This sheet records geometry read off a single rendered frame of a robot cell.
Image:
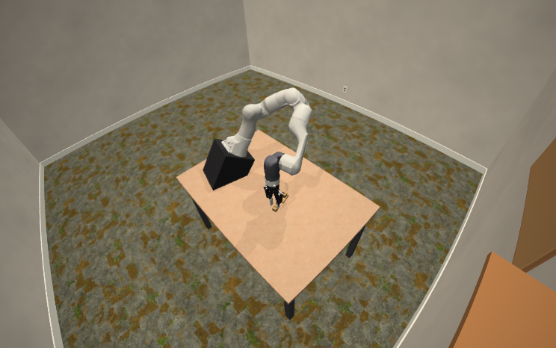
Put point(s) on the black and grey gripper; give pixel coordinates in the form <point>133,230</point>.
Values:
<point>269,191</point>

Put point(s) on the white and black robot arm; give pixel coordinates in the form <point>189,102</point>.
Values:
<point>297,126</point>

